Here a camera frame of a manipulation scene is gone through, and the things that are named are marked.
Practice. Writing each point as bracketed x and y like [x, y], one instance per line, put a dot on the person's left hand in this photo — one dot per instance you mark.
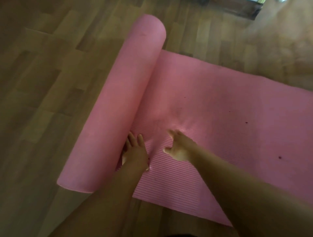
[135, 156]

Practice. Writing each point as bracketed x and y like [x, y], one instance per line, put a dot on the person's right hand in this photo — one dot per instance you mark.
[183, 149]

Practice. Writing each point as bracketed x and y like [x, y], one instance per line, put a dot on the pink yoga mat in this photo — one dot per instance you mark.
[220, 110]

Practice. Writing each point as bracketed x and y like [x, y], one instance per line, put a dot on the person's right forearm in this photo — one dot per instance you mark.
[244, 197]

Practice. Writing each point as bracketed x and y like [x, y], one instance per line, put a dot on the person's left forearm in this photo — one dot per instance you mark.
[105, 207]

